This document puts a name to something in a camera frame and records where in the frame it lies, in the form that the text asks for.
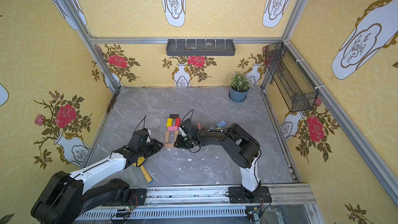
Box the natural wood block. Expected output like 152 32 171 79
164 143 174 149
164 131 170 144
174 131 179 142

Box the light blue block far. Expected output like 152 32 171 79
217 120 226 128

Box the green artificial plant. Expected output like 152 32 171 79
230 72 251 92

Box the yellow block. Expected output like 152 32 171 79
166 118 173 127

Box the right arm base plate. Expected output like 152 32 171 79
225 186 272 204

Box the aluminium rail frame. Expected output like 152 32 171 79
74 184 324 224

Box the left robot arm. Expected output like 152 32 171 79
31 128 163 224

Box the yellow toy shovel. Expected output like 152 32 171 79
133 157 153 184

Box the red block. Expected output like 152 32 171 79
175 118 181 127

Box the grey wall shelf tray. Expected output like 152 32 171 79
166 38 236 57

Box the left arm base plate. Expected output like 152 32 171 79
123 188 147 207

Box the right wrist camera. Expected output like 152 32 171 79
179 118 199 137

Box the black wire mesh basket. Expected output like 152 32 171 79
264 43 318 113

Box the blue plant pot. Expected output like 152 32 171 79
229 87 248 102

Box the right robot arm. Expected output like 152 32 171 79
174 122 261 192

